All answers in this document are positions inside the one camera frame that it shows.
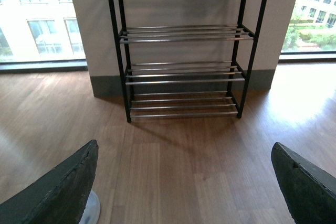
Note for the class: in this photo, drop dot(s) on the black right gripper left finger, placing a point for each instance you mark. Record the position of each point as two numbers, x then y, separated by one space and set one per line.
59 196

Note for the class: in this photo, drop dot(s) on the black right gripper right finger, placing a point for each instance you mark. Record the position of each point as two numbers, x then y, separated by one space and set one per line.
309 191

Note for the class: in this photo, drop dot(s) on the light blue slipper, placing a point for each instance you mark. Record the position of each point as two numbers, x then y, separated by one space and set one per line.
91 213

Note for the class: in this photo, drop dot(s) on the black metal shoe rack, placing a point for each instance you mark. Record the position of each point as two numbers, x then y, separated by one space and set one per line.
179 58

